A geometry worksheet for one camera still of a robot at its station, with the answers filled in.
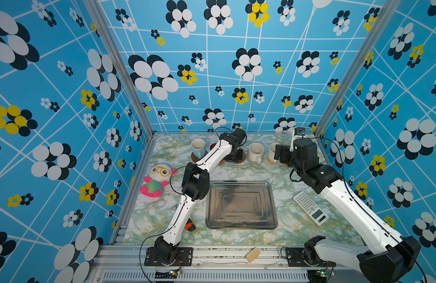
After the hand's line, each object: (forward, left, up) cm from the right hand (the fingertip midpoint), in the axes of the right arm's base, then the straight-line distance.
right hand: (289, 145), depth 75 cm
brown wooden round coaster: (+13, +18, -28) cm, 35 cm away
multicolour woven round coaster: (+12, +3, -28) cm, 31 cm away
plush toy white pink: (-1, +63, -22) cm, 67 cm away
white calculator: (-16, -15, -29) cm, 36 cm away
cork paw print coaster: (+11, +30, -28) cm, 43 cm away
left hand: (+10, +20, -22) cm, 32 cm away
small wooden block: (-37, +16, -28) cm, 49 cm away
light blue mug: (+16, +44, -19) cm, 50 cm away
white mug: (+15, +10, -22) cm, 28 cm away
